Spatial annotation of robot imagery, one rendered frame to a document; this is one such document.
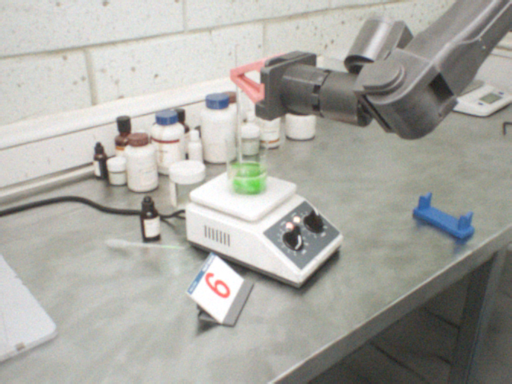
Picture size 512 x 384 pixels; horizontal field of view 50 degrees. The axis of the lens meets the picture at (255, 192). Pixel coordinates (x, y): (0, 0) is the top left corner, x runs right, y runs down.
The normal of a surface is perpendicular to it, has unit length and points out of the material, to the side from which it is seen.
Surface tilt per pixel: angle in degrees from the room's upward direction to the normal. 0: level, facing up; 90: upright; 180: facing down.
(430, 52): 44
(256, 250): 90
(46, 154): 90
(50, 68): 90
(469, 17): 39
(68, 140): 90
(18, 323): 0
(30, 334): 0
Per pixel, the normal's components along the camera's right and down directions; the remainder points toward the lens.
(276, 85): 0.78, 0.28
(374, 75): -0.61, -0.50
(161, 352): 0.00, -0.89
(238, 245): -0.57, 0.37
